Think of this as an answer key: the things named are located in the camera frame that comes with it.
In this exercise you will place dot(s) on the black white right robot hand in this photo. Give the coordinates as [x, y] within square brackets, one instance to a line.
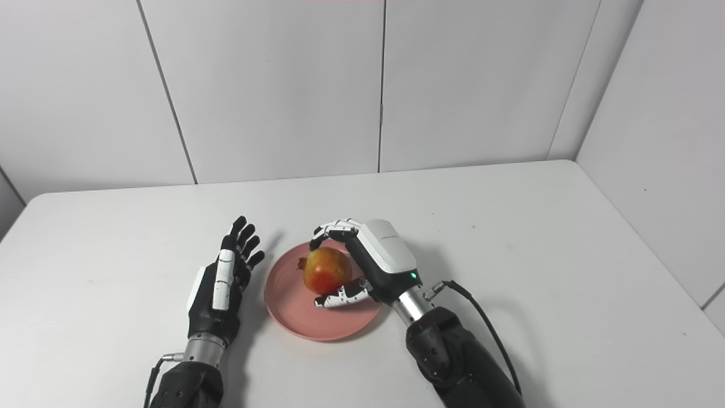
[385, 260]

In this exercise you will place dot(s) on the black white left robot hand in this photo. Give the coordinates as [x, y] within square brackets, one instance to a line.
[212, 320]

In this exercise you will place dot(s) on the red yellow pomegranate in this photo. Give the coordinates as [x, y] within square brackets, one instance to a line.
[325, 271]

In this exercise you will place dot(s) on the pink round plate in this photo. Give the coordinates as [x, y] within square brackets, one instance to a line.
[294, 314]

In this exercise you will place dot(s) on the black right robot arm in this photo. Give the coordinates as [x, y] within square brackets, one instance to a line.
[453, 357]

